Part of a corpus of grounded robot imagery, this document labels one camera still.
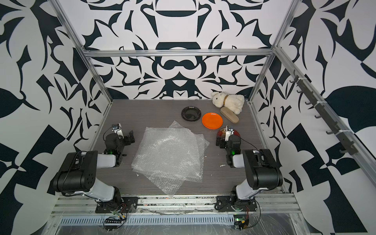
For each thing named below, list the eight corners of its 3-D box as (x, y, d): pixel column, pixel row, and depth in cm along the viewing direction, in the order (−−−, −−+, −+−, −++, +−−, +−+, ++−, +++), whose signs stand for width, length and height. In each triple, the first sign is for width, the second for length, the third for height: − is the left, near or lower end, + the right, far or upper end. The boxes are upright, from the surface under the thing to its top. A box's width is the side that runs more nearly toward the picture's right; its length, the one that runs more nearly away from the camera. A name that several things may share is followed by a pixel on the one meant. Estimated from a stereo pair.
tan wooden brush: (235, 124, 107) (235, 122, 105) (219, 110, 115) (219, 108, 113) (239, 121, 109) (240, 118, 107) (224, 107, 117) (224, 105, 115)
